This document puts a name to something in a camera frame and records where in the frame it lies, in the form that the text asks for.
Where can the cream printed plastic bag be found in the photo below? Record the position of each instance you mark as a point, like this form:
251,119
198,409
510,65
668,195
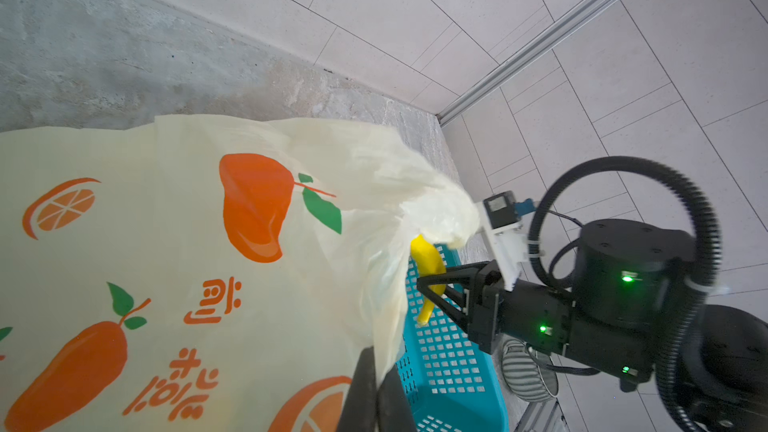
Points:
207,273

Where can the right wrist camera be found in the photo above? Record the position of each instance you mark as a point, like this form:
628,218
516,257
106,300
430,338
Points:
502,227

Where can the yellow banana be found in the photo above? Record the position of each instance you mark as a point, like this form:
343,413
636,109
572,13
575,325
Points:
429,262

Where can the teal plastic basket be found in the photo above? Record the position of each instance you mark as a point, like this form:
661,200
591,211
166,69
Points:
449,383

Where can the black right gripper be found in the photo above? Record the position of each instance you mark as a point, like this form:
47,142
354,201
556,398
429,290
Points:
472,298

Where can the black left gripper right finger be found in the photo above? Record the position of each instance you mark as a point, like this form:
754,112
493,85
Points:
393,409

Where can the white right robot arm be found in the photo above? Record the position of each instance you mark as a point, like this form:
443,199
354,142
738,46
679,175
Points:
635,306

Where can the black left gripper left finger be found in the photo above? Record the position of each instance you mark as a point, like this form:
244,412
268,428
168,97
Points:
359,412

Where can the aluminium corner post right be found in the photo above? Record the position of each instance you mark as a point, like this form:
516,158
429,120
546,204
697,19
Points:
557,32

